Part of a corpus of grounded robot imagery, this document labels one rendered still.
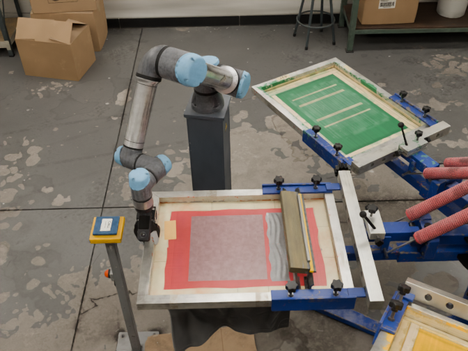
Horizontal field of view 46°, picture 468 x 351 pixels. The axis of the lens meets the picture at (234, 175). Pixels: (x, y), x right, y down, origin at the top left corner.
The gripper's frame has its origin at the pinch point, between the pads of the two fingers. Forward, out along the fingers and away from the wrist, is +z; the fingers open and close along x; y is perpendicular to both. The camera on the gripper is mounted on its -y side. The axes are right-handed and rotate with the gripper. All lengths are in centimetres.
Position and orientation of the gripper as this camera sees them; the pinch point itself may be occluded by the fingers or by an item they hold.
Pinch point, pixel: (149, 244)
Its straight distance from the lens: 225.1
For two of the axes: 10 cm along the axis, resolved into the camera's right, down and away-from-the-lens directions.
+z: 0.2, 7.5, 6.6
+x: -10.0, 0.3, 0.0
